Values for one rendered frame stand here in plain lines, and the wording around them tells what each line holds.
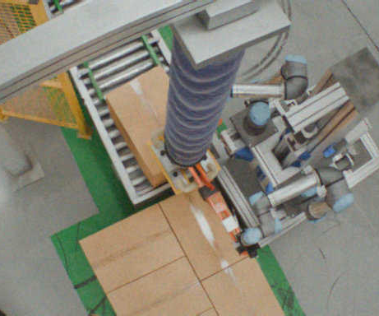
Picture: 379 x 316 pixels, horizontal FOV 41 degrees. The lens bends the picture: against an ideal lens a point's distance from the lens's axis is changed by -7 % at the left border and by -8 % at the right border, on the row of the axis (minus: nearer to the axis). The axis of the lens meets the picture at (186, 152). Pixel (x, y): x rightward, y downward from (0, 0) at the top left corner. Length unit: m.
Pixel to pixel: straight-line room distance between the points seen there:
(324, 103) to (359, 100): 0.18
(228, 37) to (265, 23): 0.12
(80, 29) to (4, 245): 3.23
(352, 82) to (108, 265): 2.03
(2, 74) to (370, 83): 1.72
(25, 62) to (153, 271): 2.55
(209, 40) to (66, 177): 3.01
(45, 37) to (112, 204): 3.05
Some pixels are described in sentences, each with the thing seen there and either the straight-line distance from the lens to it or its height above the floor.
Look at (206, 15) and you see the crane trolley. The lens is 1.39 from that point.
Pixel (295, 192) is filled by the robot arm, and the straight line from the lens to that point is 2.66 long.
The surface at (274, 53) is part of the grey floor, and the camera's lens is 4.70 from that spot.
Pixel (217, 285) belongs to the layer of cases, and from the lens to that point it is 3.63.
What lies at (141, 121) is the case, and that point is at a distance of 3.37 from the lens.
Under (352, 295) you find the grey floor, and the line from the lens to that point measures 4.44.
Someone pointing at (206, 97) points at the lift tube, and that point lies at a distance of 1.89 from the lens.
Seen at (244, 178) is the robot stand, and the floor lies 0.21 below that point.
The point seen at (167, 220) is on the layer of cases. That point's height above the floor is 0.53.
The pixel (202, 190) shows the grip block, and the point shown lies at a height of 1.27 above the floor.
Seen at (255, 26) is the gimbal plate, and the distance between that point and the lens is 1.47.
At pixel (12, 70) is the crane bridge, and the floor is 3.05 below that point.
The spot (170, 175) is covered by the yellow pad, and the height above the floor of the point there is 1.15.
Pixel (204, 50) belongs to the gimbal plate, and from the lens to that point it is 1.42.
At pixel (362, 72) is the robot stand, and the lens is 2.50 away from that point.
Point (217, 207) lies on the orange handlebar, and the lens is 2.94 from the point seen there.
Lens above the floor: 4.15
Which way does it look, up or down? 75 degrees down
